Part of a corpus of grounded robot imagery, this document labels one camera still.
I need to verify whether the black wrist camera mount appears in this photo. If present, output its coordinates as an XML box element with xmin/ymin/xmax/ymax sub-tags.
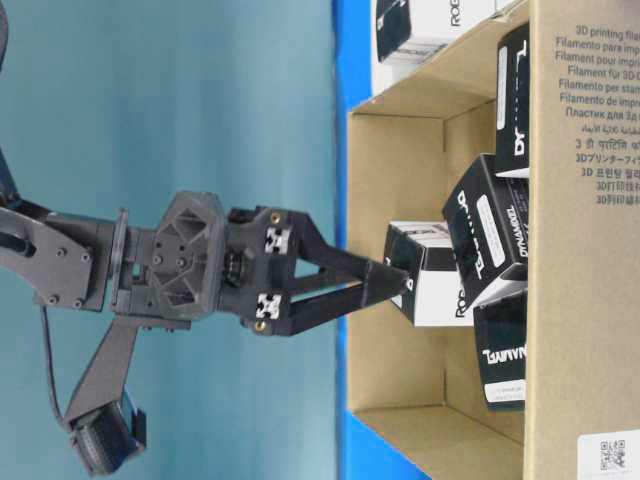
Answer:
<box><xmin>64</xmin><ymin>317</ymin><xmax>192</xmax><ymax>476</ymax></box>

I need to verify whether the black white Robotis box outside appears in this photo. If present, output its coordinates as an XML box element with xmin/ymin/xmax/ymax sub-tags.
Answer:
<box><xmin>374</xmin><ymin>0</ymin><xmax>496</xmax><ymax>65</ymax></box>

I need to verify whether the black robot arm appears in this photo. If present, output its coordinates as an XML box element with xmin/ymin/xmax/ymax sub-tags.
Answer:
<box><xmin>1</xmin><ymin>169</ymin><xmax>408</xmax><ymax>336</ymax></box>

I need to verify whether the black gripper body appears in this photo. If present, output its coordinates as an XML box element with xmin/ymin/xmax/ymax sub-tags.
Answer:
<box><xmin>149</xmin><ymin>191</ymin><xmax>300</xmax><ymax>336</ymax></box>

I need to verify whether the white box behind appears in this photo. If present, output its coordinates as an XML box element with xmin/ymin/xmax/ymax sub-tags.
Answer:
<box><xmin>370</xmin><ymin>0</ymin><xmax>529</xmax><ymax>98</ymax></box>

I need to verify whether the black cable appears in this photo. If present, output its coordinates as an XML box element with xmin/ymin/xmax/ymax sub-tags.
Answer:
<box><xmin>41</xmin><ymin>304</ymin><xmax>70</xmax><ymax>425</ymax></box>

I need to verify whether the black white box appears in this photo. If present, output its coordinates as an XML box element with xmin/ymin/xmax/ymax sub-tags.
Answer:
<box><xmin>383</xmin><ymin>221</ymin><xmax>473</xmax><ymax>327</ymax></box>

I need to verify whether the black Dynamixel box lower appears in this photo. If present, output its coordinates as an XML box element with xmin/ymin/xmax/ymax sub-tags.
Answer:
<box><xmin>473</xmin><ymin>289</ymin><xmax>528</xmax><ymax>411</ymax></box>

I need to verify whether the large brown cardboard box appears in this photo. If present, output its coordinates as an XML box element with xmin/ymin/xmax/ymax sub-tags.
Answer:
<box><xmin>343</xmin><ymin>1</ymin><xmax>639</xmax><ymax>479</ymax></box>

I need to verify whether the black Dynamixel box centre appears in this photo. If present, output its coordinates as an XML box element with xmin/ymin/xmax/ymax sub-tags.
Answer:
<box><xmin>442</xmin><ymin>153</ymin><xmax>529</xmax><ymax>309</ymax></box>

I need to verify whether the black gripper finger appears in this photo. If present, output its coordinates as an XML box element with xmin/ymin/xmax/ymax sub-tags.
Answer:
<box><xmin>279</xmin><ymin>282</ymin><xmax>400</xmax><ymax>337</ymax></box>
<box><xmin>291</xmin><ymin>211</ymin><xmax>406</xmax><ymax>295</ymax></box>

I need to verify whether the black Dynamixel box upper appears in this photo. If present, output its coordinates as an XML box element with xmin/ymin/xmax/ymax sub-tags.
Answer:
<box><xmin>495</xmin><ymin>23</ymin><xmax>530</xmax><ymax>179</ymax></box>

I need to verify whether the black dynamixel box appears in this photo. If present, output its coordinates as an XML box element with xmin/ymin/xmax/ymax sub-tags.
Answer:
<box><xmin>473</xmin><ymin>289</ymin><xmax>528</xmax><ymax>411</ymax></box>
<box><xmin>495</xmin><ymin>23</ymin><xmax>530</xmax><ymax>179</ymax></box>
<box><xmin>442</xmin><ymin>153</ymin><xmax>529</xmax><ymax>309</ymax></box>

